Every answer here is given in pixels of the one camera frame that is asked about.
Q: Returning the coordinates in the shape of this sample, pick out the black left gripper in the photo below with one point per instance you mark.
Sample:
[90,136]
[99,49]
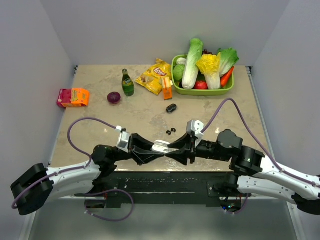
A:
[140,158]

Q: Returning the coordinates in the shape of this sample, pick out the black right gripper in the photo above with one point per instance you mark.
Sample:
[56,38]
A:
[187,141]

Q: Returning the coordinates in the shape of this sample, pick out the white earbud charging case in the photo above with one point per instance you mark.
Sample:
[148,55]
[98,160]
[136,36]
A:
[161,146]

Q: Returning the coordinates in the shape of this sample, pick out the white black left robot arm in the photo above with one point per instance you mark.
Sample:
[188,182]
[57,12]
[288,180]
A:
[40,184]

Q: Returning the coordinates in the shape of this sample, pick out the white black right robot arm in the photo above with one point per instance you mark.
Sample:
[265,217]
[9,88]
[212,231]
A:
[252,172]

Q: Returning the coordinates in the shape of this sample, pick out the black earbud charging case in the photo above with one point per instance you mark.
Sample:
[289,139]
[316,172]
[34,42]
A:
[171,108]

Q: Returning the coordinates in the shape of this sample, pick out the red onion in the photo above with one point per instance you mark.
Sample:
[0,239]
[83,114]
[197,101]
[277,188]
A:
[114,97]

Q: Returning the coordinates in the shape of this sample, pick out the orange juice carton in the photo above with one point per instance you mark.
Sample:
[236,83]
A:
[166,88]

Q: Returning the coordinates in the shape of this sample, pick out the green glass bottle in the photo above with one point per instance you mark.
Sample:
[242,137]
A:
[127,83]

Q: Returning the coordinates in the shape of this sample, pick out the red apple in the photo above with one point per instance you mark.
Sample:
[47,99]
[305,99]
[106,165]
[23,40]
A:
[200,85]

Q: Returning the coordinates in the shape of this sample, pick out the yellow Lays chips bag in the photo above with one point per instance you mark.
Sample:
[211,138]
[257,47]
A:
[151,79]

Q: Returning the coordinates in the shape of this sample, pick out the long napa cabbage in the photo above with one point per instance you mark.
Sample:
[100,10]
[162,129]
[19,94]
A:
[191,70]

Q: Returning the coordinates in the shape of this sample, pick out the round green cabbage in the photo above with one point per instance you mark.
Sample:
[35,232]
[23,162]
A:
[178,72]

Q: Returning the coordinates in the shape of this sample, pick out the orange carrot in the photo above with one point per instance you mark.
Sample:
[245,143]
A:
[225,78]

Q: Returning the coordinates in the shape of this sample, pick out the pink orange snack box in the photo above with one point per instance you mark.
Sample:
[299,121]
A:
[73,97]

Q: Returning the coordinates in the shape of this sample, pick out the yellow leaf cabbage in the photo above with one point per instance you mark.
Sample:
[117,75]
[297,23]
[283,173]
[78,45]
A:
[209,66]

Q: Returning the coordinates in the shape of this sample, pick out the dark purple grapes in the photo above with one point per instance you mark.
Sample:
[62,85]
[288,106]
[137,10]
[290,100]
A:
[206,52]

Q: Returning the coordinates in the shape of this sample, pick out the green leaf lettuce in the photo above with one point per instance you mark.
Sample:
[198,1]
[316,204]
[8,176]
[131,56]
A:
[228,58]

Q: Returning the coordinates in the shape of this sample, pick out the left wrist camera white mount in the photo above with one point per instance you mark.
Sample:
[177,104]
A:
[123,139]

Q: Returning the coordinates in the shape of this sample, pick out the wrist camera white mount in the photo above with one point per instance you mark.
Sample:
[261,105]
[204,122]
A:
[123,139]
[194,129]

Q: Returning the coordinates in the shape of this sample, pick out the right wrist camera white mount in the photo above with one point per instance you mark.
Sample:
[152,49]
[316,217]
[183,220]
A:
[194,129]

